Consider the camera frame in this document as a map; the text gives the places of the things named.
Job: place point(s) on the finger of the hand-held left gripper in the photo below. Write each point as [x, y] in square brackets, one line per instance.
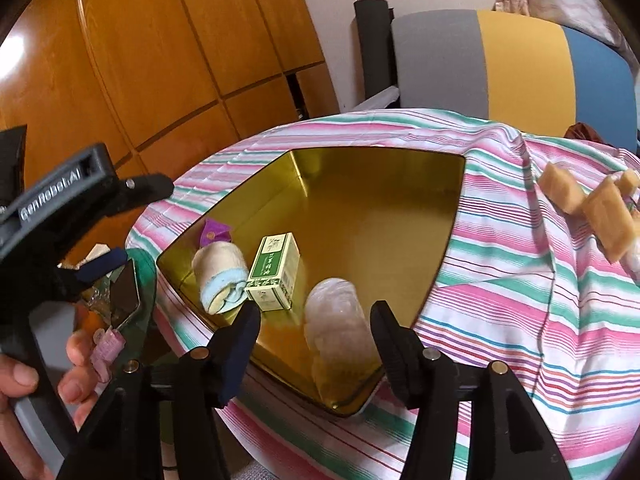
[147, 187]
[107, 260]

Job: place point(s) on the pink patterned packet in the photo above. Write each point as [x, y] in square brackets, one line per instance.
[107, 355]

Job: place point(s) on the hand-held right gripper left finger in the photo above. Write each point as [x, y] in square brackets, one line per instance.
[235, 360]

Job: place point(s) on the striped cloth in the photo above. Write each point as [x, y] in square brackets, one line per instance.
[500, 285]

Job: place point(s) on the green white carton box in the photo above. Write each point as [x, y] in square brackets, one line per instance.
[272, 265]

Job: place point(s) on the purple paper packet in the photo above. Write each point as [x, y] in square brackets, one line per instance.
[215, 232]

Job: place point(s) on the dark red cloth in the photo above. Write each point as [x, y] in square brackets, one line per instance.
[585, 134]

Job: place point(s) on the black smartphone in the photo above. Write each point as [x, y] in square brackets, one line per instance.
[125, 295]

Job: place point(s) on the grey yellow blue chair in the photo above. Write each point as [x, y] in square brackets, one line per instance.
[520, 60]

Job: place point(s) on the person's left hand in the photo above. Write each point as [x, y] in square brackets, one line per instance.
[20, 380]

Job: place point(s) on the wooden wardrobe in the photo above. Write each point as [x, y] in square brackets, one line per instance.
[150, 60]

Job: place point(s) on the small tan cake piece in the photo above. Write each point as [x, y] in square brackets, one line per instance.
[630, 180]

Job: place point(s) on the clear plastic wrapped bundle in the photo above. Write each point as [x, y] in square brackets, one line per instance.
[332, 315]

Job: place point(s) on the gold tin box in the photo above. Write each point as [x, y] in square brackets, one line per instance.
[350, 220]

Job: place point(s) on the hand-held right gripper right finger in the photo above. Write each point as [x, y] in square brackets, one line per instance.
[397, 355]

